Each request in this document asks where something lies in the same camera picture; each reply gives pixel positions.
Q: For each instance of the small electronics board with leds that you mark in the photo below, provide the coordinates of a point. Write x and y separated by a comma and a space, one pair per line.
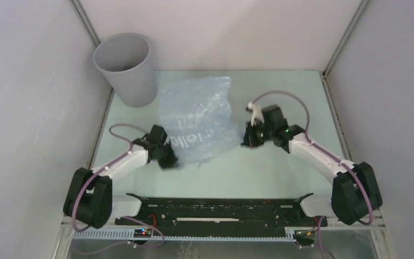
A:
142, 233

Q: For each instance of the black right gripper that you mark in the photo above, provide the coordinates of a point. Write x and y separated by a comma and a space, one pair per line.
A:
249, 140

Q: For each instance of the blue translucent trash bag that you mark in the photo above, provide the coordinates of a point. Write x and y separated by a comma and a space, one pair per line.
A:
197, 116

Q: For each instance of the aluminium frame rail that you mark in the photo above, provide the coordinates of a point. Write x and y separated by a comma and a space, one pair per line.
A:
361, 8
93, 36

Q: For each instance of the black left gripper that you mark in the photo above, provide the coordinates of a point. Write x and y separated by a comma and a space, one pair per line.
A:
171, 162

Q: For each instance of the white slotted cable duct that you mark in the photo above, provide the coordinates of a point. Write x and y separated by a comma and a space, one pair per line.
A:
121, 234

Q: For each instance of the grey plastic trash bin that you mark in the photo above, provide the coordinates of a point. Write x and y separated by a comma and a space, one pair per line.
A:
125, 60

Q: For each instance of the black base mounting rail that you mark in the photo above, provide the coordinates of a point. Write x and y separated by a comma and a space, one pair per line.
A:
268, 217

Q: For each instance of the aluminium frame rail left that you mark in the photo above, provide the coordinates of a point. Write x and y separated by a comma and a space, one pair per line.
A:
93, 36

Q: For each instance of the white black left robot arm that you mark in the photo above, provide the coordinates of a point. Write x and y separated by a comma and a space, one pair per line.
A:
90, 198

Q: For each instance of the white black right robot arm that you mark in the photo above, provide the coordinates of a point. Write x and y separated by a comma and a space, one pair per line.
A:
355, 193

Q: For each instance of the aluminium frame rail right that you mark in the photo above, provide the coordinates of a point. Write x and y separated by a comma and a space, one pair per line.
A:
361, 8

